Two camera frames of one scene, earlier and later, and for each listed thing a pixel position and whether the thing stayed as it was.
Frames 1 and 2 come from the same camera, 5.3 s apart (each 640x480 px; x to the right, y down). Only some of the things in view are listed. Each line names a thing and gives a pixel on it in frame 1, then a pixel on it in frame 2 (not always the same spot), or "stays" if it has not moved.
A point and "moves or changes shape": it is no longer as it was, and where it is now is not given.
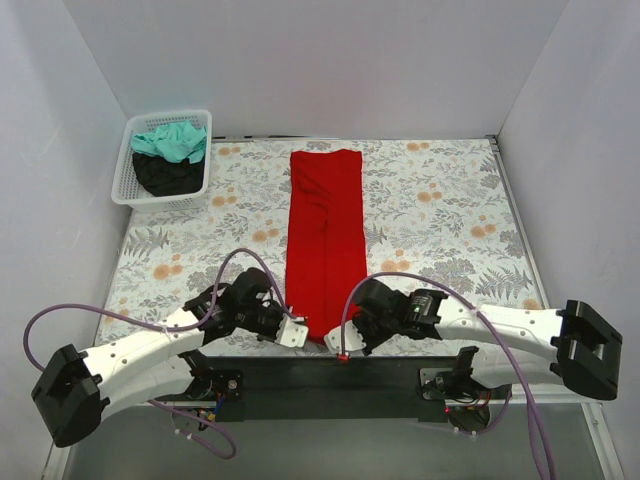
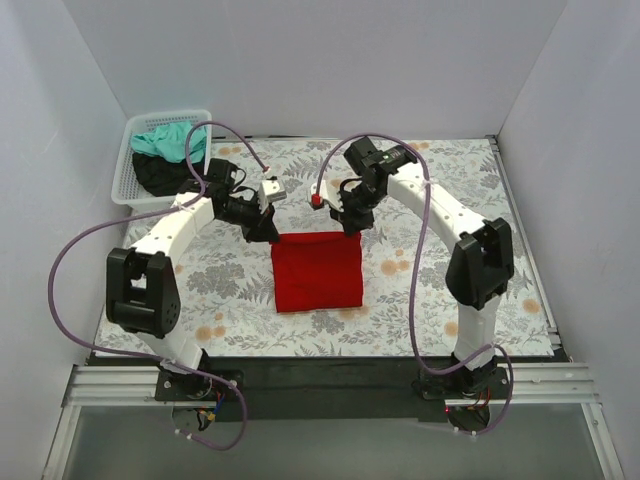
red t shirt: [326, 255] moves or changes shape
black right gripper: [366, 331] → [354, 215]
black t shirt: [163, 177] stays
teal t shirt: [174, 142] stays
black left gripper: [270, 320] → [260, 226]
